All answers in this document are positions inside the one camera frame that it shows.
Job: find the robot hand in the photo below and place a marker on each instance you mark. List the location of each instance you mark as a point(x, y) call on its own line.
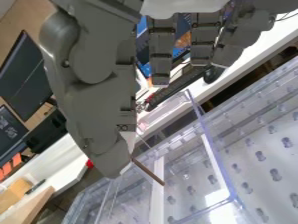
point(95, 73)

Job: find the cardboard box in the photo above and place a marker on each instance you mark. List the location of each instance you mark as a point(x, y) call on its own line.
point(14, 195)

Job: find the black keyboard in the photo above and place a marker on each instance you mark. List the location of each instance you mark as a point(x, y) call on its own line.
point(178, 88)

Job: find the orange blocks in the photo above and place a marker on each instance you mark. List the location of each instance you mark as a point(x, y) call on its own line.
point(10, 166)

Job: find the white desk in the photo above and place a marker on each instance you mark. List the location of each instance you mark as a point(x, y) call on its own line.
point(58, 160)

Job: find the black mouse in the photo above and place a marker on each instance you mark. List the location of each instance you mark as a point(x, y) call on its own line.
point(215, 75)

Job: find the clear box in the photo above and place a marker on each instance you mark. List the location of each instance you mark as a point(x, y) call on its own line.
point(195, 186)
point(267, 140)

